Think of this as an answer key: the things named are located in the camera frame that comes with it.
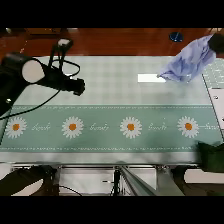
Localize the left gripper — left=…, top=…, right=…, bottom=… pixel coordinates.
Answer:
left=67, top=77, right=87, bottom=97

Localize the light blue shirt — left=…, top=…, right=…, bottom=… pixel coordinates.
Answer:
left=156, top=34, right=218, bottom=83

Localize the dark green garment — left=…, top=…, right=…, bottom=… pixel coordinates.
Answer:
left=196, top=140, right=224, bottom=173

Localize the black cable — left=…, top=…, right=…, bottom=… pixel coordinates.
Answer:
left=53, top=58, right=82, bottom=79
left=0, top=88, right=62, bottom=121
left=59, top=184, right=83, bottom=197

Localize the silver frame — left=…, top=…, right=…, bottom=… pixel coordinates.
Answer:
left=0, top=161, right=224, bottom=197

